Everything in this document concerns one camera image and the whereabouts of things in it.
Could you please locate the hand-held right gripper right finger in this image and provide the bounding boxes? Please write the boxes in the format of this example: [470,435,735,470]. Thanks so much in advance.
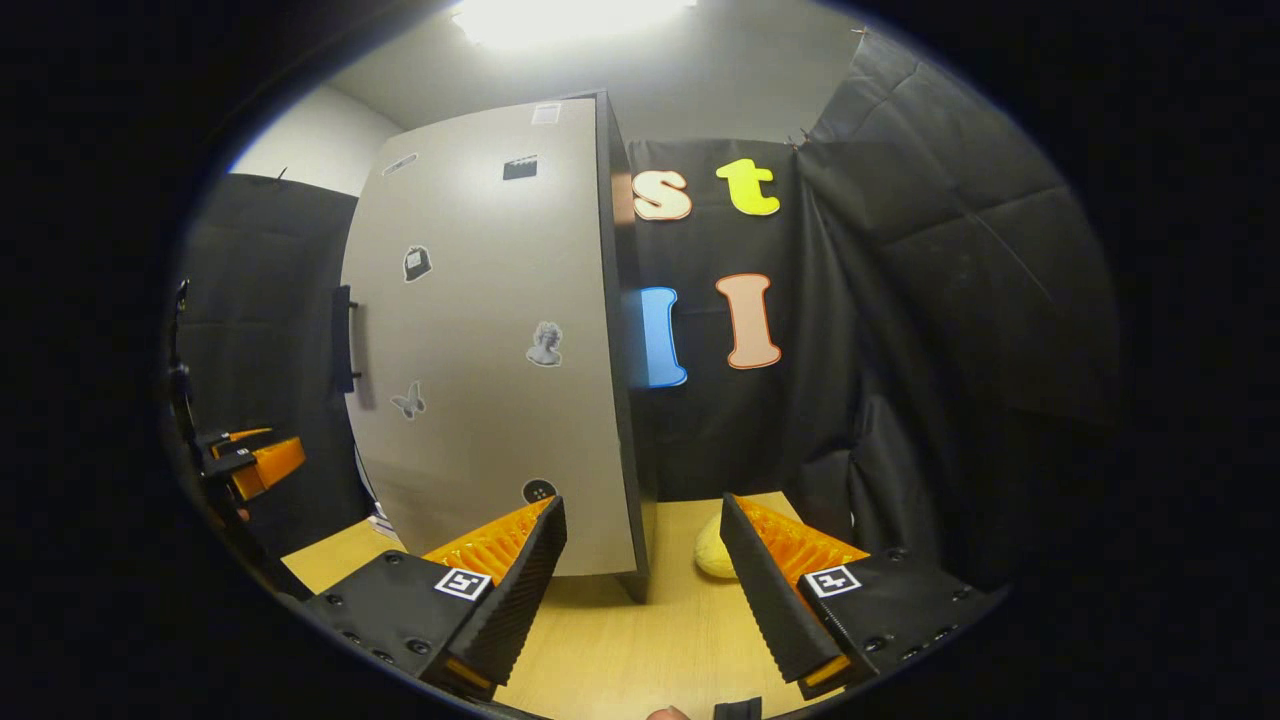
[720,492,1001,701]

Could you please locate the yellow round bun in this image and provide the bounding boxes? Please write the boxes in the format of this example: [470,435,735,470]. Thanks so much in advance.
[694,512,741,581]

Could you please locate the black backdrop cloth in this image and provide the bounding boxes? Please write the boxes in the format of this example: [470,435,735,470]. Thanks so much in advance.
[175,30,1121,591]

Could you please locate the grey cabinet door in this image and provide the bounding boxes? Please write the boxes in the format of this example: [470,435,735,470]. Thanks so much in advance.
[340,97,641,579]

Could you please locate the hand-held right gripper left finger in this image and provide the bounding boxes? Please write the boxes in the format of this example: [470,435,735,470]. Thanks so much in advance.
[305,495,569,701]

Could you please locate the black door handle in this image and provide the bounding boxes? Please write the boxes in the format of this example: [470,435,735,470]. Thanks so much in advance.
[333,285,361,394]

